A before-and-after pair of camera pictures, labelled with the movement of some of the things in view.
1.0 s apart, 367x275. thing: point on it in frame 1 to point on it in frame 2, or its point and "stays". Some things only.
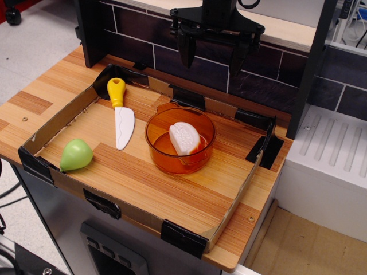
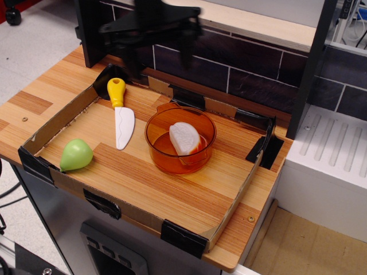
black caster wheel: [13, 15] stays
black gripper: [221, 15] to [152, 20]
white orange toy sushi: [185, 138] stays
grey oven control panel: [109, 256] stays
